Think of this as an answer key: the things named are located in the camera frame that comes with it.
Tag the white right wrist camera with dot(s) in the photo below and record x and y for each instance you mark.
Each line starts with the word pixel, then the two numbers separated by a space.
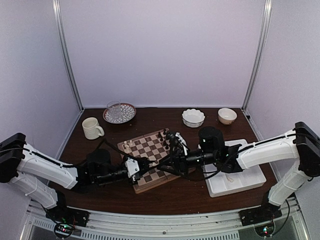
pixel 182 143

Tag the patterned brown rim plate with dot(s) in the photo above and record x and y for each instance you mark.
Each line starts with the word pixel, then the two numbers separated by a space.
pixel 128 112

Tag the cream round bowl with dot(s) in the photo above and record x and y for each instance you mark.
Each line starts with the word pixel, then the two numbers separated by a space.
pixel 227 116

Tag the left aluminium frame post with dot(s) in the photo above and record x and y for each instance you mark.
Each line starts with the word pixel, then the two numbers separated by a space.
pixel 65 53

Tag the white chess rook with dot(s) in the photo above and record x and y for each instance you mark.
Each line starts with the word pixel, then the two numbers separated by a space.
pixel 125 145

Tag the dark chess pieces row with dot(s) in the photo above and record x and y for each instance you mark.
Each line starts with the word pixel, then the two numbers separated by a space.
pixel 165 137

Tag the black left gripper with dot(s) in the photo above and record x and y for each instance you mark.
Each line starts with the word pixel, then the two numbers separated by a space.
pixel 138 175

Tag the white chess knight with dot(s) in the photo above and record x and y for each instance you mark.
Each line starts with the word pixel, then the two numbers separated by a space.
pixel 127 149

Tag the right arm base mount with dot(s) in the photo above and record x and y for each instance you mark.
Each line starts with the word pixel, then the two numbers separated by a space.
pixel 265 216

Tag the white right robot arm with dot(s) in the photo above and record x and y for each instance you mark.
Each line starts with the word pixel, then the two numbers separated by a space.
pixel 300 144

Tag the white plastic divided tray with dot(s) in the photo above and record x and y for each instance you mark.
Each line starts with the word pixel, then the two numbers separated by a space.
pixel 245 180

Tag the white scalloped bowl black rim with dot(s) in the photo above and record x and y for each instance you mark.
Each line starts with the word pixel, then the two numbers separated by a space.
pixel 193 118

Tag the right aluminium frame post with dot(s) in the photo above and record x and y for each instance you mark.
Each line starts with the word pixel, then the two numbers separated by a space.
pixel 263 35

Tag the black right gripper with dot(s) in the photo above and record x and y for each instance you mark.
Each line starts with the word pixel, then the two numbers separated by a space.
pixel 178 160

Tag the cream ceramic mug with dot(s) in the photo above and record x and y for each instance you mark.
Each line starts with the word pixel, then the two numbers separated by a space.
pixel 92 129

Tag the wooden chess board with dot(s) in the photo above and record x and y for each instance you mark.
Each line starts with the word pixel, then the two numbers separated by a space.
pixel 149 146

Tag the clear drinking glass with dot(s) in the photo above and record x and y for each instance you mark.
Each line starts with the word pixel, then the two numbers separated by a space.
pixel 114 109

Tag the aluminium frame post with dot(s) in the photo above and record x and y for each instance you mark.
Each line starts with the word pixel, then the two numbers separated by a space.
pixel 65 53
pixel 263 35

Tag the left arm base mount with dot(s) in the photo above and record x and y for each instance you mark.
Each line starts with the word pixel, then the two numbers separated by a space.
pixel 66 219

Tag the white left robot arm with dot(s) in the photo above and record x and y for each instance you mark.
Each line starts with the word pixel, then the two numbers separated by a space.
pixel 21 165

